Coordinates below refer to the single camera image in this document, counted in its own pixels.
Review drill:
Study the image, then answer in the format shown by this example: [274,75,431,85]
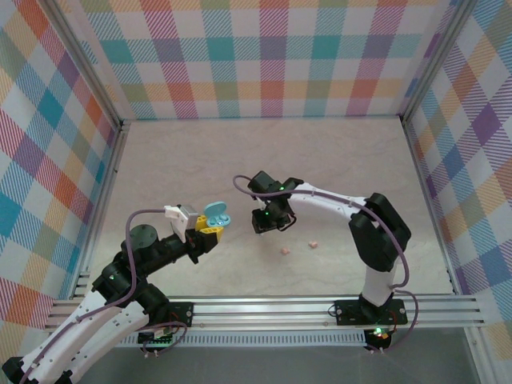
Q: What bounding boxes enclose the right controller circuit board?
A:
[366,326,392,342]

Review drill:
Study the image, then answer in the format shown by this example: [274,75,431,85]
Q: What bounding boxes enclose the left controller circuit board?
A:
[138,324,177,347]

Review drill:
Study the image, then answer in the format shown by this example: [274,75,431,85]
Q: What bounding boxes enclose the white slotted cable duct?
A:
[119,331,367,349]

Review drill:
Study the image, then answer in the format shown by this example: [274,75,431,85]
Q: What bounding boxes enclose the aluminium corner frame post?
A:
[42,0,126,130]
[398,0,479,123]

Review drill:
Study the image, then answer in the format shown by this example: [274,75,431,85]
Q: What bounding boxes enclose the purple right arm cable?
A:
[233,174,421,355]

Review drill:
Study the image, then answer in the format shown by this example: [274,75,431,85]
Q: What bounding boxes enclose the controller circuit board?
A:
[366,326,392,342]
[138,324,177,347]

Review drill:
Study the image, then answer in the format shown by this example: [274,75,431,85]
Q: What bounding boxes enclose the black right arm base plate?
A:
[334,298,408,326]

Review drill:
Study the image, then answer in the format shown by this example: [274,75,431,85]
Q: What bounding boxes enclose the aluminium floor edge profile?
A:
[402,119,465,299]
[70,122,132,299]

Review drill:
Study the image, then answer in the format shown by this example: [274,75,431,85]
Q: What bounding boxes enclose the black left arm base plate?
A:
[166,302,196,327]

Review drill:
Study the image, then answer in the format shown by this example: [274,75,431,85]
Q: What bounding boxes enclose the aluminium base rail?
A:
[46,294,486,330]

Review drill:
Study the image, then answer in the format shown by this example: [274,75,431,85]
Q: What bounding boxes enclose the blue earbud charging case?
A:
[202,201,234,230]

